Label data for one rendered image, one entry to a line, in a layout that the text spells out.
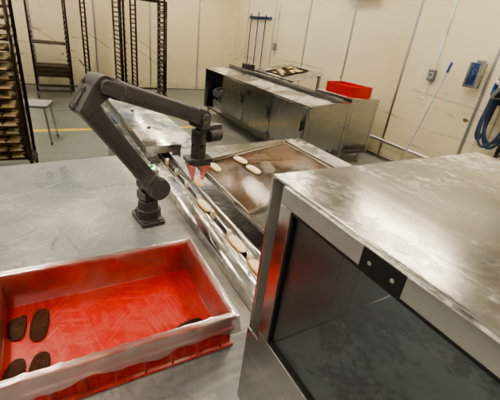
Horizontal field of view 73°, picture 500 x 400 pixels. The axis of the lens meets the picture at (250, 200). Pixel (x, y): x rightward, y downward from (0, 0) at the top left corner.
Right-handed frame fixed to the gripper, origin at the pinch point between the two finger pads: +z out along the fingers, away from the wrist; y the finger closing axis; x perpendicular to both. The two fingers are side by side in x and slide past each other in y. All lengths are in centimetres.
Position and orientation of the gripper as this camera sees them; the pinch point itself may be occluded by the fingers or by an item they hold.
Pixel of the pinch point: (197, 178)
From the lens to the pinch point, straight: 136.9
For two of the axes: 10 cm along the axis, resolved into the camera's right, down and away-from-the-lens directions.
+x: 4.9, 4.4, -7.6
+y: -8.7, 1.3, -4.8
